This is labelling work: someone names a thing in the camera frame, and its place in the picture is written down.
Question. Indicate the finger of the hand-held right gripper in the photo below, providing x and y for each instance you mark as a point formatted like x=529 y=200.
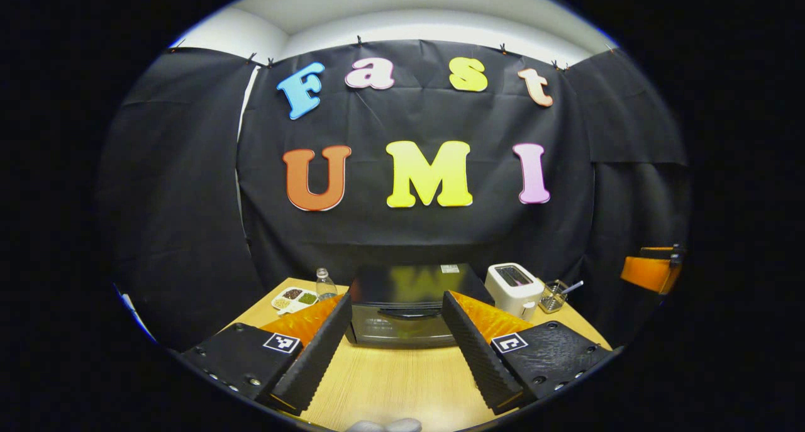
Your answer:
x=648 y=273
x=660 y=251

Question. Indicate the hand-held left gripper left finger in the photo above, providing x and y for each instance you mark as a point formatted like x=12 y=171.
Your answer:
x=314 y=360

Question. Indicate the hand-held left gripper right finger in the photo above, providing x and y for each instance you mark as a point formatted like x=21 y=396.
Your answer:
x=475 y=353

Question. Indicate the black electric oven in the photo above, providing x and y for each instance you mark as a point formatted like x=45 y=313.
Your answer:
x=402 y=328

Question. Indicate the white divided snack dish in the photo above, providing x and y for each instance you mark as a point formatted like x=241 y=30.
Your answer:
x=294 y=300

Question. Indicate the white toaster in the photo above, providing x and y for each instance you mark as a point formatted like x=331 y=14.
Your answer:
x=512 y=293

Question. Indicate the clear water bottle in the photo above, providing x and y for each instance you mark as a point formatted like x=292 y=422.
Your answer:
x=326 y=287

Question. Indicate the black backdrop cloth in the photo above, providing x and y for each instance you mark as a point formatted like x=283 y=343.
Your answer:
x=409 y=237

